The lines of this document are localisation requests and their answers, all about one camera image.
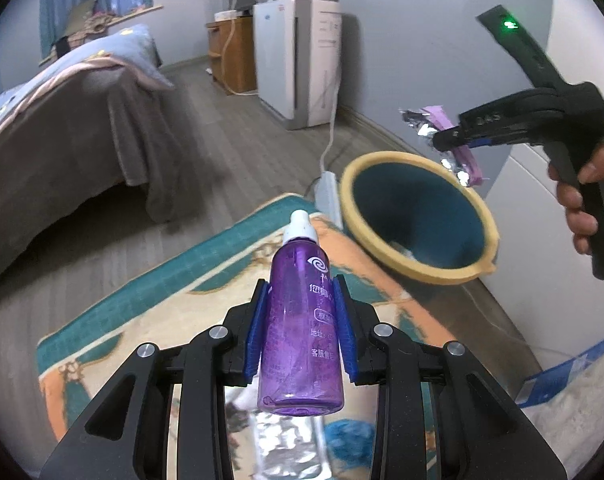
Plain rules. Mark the white panelled wardrobe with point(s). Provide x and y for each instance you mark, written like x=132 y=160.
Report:
x=572 y=10

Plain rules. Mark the teal bin with yellow rim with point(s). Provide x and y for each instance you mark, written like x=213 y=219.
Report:
x=412 y=210

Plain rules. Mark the silver foil wrapper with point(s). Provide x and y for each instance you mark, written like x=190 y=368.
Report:
x=282 y=440

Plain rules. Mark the blue cartoon print quilt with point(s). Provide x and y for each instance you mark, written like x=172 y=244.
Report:
x=81 y=60

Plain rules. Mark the small white box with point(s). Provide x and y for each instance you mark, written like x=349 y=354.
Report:
x=225 y=15

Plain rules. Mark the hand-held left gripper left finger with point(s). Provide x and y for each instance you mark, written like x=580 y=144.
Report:
x=256 y=340

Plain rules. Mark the bed with grey blanket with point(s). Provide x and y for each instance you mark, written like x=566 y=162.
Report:
x=56 y=160

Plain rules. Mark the teal orange patterned cushion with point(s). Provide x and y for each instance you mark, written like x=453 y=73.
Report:
x=181 y=300

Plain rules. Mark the white power strip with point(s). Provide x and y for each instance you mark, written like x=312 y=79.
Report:
x=329 y=195

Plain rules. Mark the white air purifier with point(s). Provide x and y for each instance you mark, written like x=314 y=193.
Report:
x=277 y=60

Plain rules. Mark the olive cushion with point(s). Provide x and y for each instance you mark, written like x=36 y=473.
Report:
x=84 y=10

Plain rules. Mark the purple foil packet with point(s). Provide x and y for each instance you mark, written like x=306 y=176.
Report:
x=434 y=115

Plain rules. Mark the white fluffy rug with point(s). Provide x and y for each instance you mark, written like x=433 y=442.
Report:
x=582 y=430

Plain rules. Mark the purple plastic bottle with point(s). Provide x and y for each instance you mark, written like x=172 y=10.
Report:
x=299 y=310

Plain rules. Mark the wooden cabinet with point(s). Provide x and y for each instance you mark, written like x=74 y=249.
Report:
x=231 y=55

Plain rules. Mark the plaid cloth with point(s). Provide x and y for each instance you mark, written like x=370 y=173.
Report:
x=99 y=21

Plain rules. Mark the wooden window sill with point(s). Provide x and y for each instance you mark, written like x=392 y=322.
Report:
x=141 y=11

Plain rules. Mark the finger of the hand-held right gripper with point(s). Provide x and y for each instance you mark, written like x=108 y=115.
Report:
x=477 y=122
x=482 y=141

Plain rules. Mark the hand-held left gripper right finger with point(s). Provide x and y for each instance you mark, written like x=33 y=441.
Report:
x=346 y=340

